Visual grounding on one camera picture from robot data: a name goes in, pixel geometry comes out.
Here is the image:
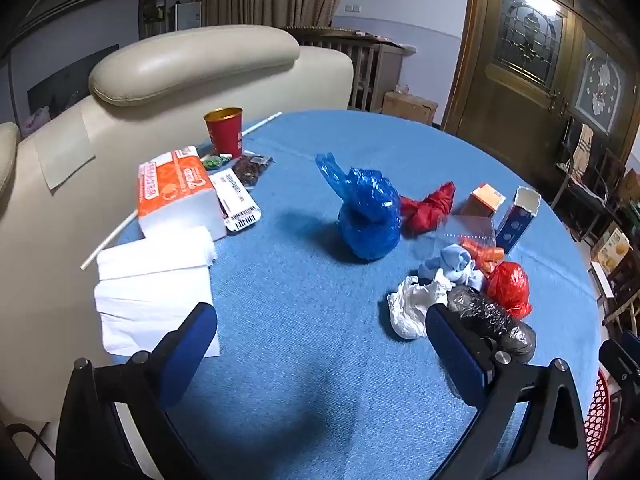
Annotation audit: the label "red plastic bag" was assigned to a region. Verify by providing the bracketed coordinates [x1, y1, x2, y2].
[486, 261, 533, 320]
[400, 181, 456, 236]

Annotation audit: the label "orange snack wrapper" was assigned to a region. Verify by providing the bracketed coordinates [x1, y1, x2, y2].
[459, 236, 504, 276]

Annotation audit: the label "light blue tissue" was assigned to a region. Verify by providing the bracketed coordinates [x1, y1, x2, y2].
[418, 244, 485, 292]

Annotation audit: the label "clear plastic container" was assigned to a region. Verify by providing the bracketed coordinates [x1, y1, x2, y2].
[434, 214, 496, 250]

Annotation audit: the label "blue white torn carton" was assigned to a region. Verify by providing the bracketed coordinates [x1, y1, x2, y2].
[496, 186, 540, 254]

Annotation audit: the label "orange white small box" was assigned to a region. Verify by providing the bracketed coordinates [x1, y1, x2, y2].
[460, 183, 506, 218]

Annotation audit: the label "blue plastic bag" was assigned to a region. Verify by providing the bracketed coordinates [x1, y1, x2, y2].
[314, 153, 401, 261]

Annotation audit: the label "black crumpled plastic bag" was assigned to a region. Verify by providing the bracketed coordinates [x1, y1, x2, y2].
[447, 285, 537, 364]

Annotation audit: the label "white loose tissues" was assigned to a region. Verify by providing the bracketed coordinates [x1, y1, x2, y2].
[94, 226, 217, 356]

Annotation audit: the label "white crumpled plastic bag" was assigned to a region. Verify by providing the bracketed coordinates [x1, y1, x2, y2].
[386, 269, 454, 340]

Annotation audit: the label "white long stick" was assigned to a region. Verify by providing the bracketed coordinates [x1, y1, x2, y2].
[79, 110, 283, 271]

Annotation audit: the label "yellow printed carton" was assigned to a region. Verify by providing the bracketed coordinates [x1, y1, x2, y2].
[591, 221, 630, 275]

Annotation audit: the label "orange white tissue pack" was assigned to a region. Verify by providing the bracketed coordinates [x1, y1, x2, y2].
[137, 145, 227, 240]

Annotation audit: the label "red crumpled plastic bag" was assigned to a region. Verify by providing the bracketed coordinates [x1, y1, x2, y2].
[400, 181, 456, 236]

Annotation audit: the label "beige leather sofa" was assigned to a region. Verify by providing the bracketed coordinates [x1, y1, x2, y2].
[1, 25, 354, 422]

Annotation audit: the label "white barcode medicine box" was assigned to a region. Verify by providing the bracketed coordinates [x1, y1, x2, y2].
[209, 169, 262, 233]

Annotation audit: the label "blue tablecloth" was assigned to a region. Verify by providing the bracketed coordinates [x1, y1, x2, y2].
[113, 108, 603, 480]

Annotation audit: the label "green candy wrapper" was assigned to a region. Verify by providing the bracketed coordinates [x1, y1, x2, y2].
[201, 154, 232, 171]

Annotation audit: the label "dark snack packet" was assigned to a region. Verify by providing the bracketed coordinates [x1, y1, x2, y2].
[232, 153, 273, 188]

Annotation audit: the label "red paper cup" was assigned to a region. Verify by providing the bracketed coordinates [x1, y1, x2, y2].
[204, 107, 243, 158]

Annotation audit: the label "cardboard box on floor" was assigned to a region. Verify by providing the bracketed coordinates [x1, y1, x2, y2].
[382, 91, 438, 126]

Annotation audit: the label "brown wooden glass door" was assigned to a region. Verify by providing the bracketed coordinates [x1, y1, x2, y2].
[442, 0, 639, 188]

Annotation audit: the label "wooden slatted cabinet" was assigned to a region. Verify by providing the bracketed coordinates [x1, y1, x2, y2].
[284, 27, 414, 113]

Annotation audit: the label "metal frame chair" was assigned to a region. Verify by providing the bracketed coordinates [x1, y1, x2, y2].
[550, 116, 625, 242]

